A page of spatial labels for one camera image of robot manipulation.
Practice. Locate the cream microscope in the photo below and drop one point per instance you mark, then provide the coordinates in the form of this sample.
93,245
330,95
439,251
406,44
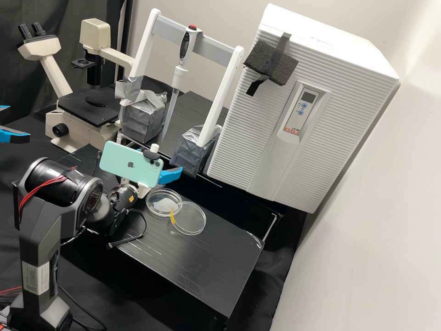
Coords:
74,117

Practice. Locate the grey taped block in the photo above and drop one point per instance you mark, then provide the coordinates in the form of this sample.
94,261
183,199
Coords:
189,148
143,113

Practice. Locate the petri dish lid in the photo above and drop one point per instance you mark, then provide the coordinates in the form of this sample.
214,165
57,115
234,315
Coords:
189,220

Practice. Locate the white pipette stand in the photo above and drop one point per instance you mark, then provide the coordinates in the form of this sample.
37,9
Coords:
213,110

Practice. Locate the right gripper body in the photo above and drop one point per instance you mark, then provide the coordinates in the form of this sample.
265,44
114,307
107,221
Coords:
144,190

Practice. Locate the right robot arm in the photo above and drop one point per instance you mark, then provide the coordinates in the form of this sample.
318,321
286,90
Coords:
38,220

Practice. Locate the incubator door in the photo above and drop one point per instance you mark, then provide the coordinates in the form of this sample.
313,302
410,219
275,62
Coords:
262,144

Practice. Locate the white incubator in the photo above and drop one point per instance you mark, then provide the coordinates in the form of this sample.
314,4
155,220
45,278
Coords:
327,38

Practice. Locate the petri dish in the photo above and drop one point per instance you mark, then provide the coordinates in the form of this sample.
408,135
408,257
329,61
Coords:
162,203

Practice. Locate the pipette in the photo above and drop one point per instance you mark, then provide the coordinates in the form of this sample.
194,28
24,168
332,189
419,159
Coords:
185,48

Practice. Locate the right wrist camera phone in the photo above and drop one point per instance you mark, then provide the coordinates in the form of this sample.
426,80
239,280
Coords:
127,163

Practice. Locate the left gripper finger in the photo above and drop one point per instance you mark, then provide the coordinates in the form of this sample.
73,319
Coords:
3,112
12,135

